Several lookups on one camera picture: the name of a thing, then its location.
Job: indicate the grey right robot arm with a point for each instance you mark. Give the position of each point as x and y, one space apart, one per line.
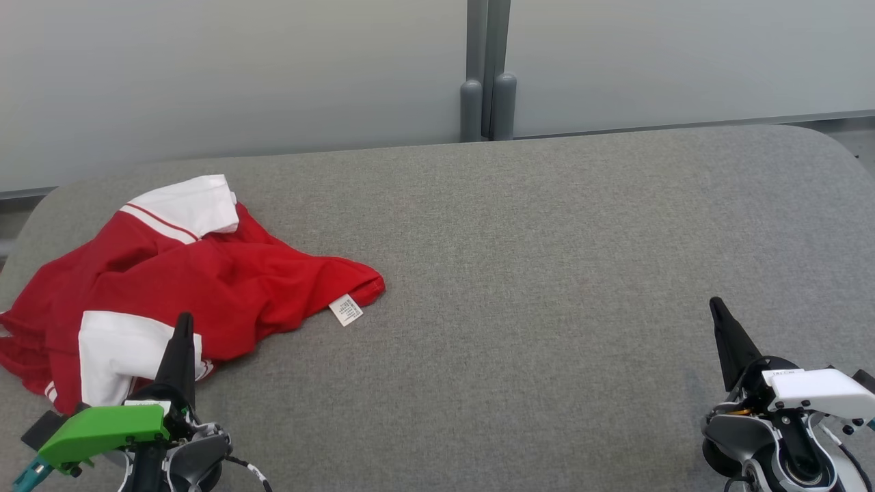
731 434

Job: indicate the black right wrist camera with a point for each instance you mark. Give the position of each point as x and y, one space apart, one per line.
867 381

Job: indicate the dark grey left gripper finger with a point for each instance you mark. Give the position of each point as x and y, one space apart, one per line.
181 362

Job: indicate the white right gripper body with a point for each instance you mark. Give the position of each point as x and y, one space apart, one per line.
820 393

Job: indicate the grey partition post rounded foot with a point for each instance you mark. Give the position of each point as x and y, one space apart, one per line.
504 102

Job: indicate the red jersey with white sleeves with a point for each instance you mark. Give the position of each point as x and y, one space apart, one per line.
273 287

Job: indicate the left grey metal frame post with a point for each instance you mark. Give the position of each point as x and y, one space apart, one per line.
472 109

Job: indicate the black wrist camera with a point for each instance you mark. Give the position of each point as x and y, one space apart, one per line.
867 381
41 429

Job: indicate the teal left camera connector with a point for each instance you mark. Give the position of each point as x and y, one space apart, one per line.
31 475

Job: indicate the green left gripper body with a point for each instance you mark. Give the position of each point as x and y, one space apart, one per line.
102 430

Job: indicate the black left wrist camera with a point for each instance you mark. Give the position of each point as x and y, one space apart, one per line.
41 429

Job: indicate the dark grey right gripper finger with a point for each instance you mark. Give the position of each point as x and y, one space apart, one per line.
735 348

